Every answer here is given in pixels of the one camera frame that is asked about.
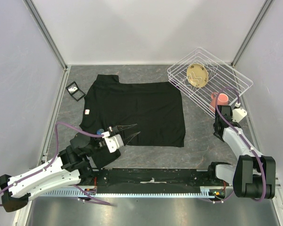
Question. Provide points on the white wire dish rack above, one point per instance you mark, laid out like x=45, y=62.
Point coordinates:
x=221, y=78

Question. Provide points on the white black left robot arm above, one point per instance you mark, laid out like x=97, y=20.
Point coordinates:
x=69, y=167

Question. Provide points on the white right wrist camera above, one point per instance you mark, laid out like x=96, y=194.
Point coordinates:
x=238, y=113

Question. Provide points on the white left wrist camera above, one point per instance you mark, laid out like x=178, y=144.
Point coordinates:
x=113, y=142

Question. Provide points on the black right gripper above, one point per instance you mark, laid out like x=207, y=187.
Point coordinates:
x=230, y=115

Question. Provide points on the open black box left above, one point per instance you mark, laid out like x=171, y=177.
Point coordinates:
x=75, y=92

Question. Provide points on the slotted cable duct rail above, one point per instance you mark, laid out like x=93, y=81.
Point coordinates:
x=72, y=192

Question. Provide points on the yellow patterned plate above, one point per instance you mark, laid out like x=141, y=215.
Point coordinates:
x=197, y=75

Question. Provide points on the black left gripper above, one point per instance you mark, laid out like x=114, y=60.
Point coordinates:
x=117, y=128

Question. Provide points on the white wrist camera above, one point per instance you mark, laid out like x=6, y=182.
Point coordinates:
x=113, y=142
x=238, y=113

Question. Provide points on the black t-shirt garment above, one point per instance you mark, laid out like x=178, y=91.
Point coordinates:
x=152, y=111

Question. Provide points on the pink ceramic mug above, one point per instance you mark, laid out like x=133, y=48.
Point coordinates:
x=222, y=99

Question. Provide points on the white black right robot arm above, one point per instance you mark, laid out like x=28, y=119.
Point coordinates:
x=254, y=174

